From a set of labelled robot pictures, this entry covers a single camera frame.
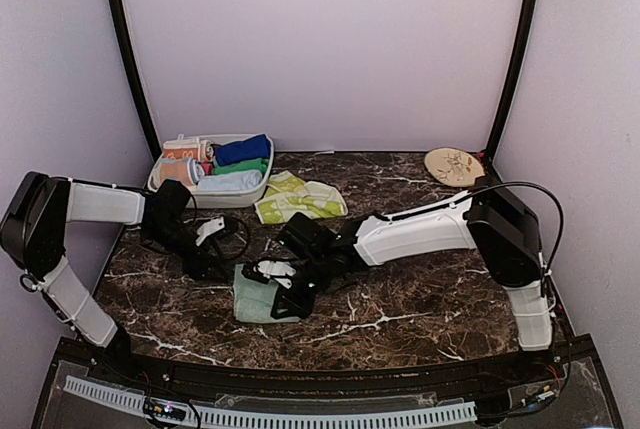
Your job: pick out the green rolled towel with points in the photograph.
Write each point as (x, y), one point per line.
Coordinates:
(257, 164)

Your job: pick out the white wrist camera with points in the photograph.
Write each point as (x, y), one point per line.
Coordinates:
(265, 271)
(209, 228)

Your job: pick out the left black frame post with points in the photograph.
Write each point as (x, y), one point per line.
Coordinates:
(128, 58)

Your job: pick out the black frame post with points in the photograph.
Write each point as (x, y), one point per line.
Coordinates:
(513, 72)
(128, 58)

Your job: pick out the cream bird-pattern plate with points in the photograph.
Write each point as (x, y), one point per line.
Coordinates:
(453, 167)

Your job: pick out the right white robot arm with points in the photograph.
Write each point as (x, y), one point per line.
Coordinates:
(489, 219)

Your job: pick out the yellow-green patterned towel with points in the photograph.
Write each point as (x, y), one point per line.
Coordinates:
(287, 195)

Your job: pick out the right black frame post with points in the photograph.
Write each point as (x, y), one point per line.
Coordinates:
(513, 72)

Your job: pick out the pale blue rolled towel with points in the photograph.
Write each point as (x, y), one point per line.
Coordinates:
(231, 182)

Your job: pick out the pink red rolled towel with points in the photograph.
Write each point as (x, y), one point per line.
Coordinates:
(207, 160)

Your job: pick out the white plastic basket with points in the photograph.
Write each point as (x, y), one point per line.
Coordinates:
(230, 199)

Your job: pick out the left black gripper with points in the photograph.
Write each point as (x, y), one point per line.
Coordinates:
(195, 270)

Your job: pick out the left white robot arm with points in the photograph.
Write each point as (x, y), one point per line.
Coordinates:
(45, 218)

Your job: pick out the white slotted cable duct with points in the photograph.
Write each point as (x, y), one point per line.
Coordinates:
(168, 413)

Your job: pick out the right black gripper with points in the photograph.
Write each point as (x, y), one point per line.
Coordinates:
(298, 308)

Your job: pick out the orange patterned rolled towel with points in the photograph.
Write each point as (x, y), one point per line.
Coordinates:
(184, 147)

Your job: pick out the sage green towel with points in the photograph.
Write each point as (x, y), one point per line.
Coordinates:
(253, 300)

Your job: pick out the orange blue rolled towel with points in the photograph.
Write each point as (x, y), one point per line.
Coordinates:
(187, 171)

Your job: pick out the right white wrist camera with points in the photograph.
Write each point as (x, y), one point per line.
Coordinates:
(265, 271)

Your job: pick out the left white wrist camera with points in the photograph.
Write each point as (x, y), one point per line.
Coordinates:
(209, 228)

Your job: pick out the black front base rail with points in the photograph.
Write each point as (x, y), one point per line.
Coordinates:
(481, 376)

